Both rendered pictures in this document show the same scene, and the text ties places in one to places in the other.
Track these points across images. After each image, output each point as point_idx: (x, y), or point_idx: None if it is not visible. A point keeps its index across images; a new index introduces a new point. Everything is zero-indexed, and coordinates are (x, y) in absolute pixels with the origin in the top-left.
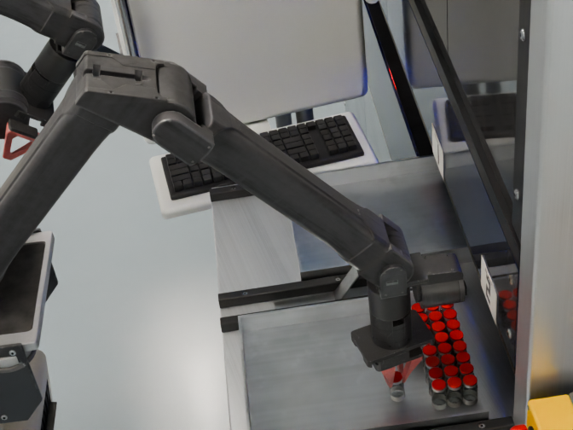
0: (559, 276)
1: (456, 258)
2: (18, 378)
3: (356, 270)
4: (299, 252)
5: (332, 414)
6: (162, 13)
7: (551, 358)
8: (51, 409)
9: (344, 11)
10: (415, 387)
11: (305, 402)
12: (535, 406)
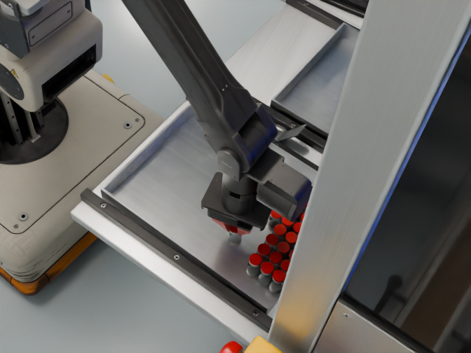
0: (312, 278)
1: (308, 185)
2: (14, 26)
3: (301, 129)
4: (296, 85)
5: (182, 213)
6: None
7: (292, 324)
8: (87, 64)
9: None
10: (253, 245)
11: (176, 190)
12: (256, 344)
